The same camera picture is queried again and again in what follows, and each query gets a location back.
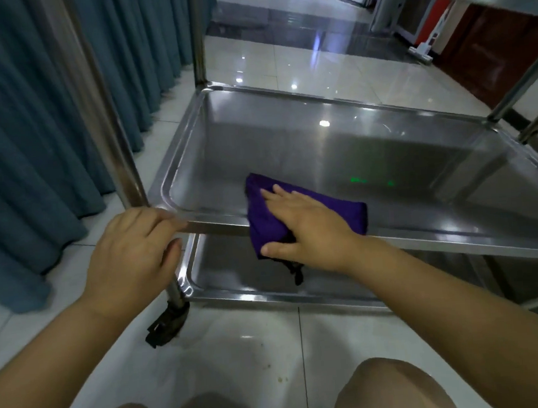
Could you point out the white cabinet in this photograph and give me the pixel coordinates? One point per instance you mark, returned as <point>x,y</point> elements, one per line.
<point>388,8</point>

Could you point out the stainless steel cart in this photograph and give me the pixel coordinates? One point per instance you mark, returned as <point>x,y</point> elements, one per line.
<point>339,149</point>

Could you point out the person's left forearm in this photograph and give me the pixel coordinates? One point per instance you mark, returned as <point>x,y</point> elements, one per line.
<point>49,367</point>

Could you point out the brown wooden door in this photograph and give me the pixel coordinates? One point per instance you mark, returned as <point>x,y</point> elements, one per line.
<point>498,48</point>

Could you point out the person's right leg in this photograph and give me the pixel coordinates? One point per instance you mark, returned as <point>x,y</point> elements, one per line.
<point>390,391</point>

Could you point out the person's right forearm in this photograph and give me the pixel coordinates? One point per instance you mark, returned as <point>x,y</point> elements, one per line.
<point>449,308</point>

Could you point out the person's right thumb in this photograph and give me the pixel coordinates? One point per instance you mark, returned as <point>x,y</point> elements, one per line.
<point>277,250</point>

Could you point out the teal curtain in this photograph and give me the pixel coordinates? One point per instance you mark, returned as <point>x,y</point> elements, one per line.
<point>13,138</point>

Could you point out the red panel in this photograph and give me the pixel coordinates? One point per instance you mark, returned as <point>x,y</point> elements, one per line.
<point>433,21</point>

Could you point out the person's left thumb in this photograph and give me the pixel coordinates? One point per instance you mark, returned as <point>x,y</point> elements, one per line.
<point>173,253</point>

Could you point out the person's right hand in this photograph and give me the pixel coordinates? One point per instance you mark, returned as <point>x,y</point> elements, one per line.
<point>317,230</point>

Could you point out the person's left hand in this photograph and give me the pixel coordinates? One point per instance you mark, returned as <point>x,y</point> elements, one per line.
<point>124,259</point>

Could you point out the person's right middle finger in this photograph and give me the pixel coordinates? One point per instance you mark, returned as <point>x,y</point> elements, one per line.
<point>289,194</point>

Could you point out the white floor stand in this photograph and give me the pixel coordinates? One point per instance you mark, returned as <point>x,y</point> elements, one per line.
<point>420,54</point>

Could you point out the purple cleaning cloth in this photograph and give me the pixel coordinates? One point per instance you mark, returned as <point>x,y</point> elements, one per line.
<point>262,223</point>

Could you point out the black caster wheel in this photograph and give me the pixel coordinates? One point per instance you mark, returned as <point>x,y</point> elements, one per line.
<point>166,322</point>

